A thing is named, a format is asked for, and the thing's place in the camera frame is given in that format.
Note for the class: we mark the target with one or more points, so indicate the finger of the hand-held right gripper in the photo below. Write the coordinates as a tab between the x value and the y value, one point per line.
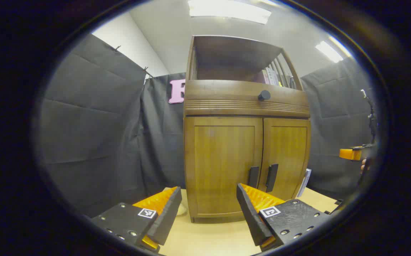
349	154

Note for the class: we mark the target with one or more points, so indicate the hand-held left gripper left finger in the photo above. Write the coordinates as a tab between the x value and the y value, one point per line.
166	217

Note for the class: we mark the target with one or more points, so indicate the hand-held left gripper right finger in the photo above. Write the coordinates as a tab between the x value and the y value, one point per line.
249	213

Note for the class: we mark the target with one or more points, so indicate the wooden double-door shoe cabinet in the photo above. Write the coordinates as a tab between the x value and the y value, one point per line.
226	106

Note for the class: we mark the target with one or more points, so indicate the wooden cabinet drawer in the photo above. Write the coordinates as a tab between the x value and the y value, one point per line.
223	94

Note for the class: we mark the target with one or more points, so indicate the white plush toy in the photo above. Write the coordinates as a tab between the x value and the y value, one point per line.
183	209

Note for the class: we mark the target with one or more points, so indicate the small ceiling light panel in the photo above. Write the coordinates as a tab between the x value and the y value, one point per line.
330	51

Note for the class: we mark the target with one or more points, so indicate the round black drawer knob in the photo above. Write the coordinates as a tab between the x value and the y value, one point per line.
264	95

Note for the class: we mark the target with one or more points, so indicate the row of books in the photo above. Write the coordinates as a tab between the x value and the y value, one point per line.
271	76

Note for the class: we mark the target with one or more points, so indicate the black backdrop cloth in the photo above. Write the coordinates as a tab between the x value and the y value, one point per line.
95	124

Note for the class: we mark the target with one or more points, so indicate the large ceiling light panel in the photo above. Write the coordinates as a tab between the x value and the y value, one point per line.
226	10

